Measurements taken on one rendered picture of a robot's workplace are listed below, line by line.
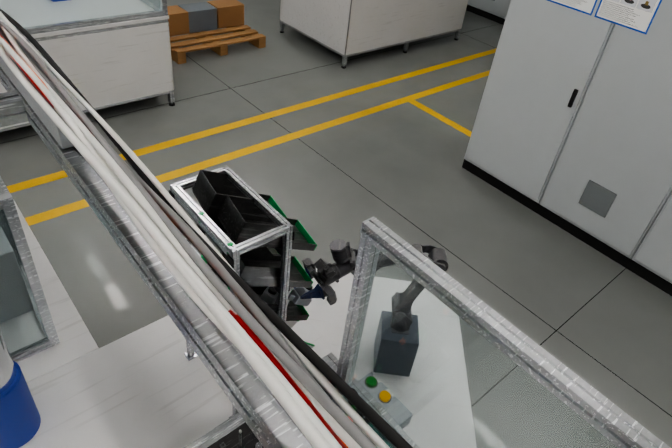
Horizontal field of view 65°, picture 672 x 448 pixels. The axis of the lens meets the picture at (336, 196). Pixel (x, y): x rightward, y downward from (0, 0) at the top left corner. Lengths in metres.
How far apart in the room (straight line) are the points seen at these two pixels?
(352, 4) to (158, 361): 4.98
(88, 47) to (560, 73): 3.79
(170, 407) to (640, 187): 3.39
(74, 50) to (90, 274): 2.06
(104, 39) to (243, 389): 4.63
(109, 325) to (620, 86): 3.63
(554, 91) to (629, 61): 0.57
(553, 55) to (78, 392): 3.64
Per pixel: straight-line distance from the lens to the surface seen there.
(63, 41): 4.99
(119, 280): 3.71
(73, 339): 2.32
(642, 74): 4.08
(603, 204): 4.42
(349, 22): 6.46
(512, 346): 0.85
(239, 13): 7.27
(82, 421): 2.10
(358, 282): 1.07
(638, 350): 4.02
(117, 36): 5.12
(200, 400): 2.06
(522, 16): 4.41
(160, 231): 0.65
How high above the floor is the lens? 2.60
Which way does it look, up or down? 37 degrees down
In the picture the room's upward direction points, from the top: 7 degrees clockwise
